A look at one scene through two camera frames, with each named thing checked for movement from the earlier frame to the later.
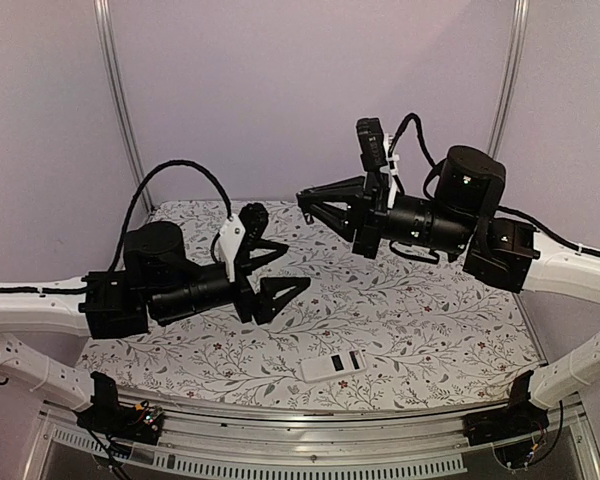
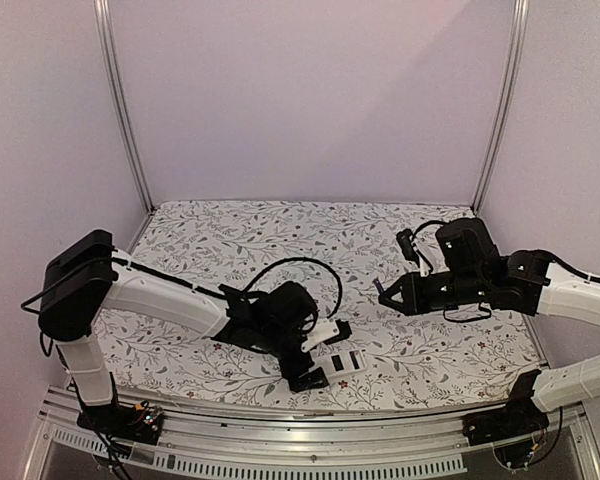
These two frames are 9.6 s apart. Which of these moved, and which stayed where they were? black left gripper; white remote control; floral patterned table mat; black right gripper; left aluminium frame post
Moved: black right gripper; black left gripper
Stayed: floral patterned table mat; left aluminium frame post; white remote control
